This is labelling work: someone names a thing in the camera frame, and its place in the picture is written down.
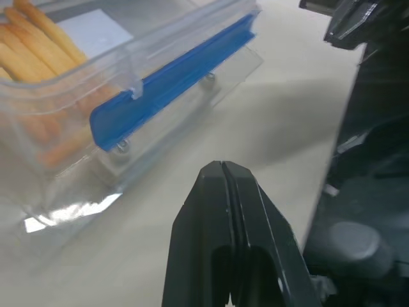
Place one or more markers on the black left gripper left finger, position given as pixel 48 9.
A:
pixel 198 230

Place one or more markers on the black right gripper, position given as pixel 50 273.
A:
pixel 361 22

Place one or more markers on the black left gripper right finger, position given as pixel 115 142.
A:
pixel 268 243

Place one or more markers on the clear food container blue latch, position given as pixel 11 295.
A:
pixel 105 105

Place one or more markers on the grey rounded robot knob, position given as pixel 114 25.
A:
pixel 358 247

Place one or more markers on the dark robot lower body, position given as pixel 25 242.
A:
pixel 377 134

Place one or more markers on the golden french fry stick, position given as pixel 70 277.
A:
pixel 38 44
pixel 12 65
pixel 22 51
pixel 51 30

